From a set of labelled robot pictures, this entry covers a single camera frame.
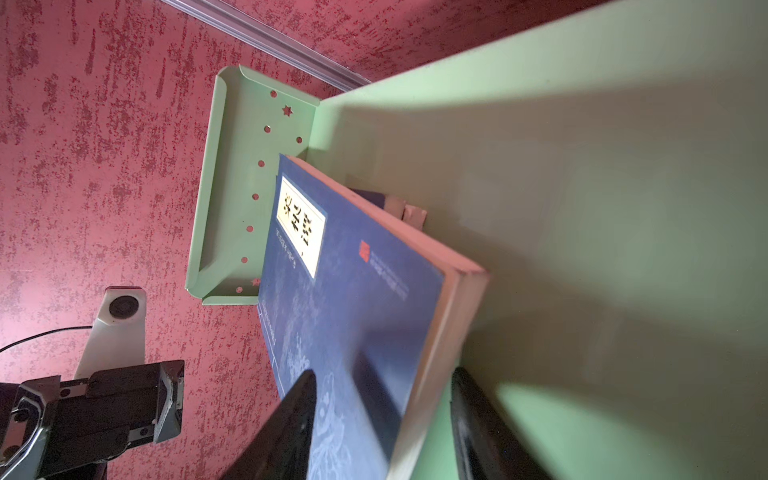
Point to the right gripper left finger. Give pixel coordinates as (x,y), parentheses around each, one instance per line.
(281,448)

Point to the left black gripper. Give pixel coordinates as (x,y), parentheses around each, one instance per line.
(56,429)

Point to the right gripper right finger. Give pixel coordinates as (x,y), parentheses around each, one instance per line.
(485,447)

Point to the blue book yellow label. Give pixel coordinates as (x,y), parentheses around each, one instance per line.
(375,308)

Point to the blue book Xiaolin Guangji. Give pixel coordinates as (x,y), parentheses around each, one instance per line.
(397,207)

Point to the green wooden two-tier shelf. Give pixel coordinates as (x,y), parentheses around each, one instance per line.
(610,170)

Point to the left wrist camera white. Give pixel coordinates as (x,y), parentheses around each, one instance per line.
(117,337)

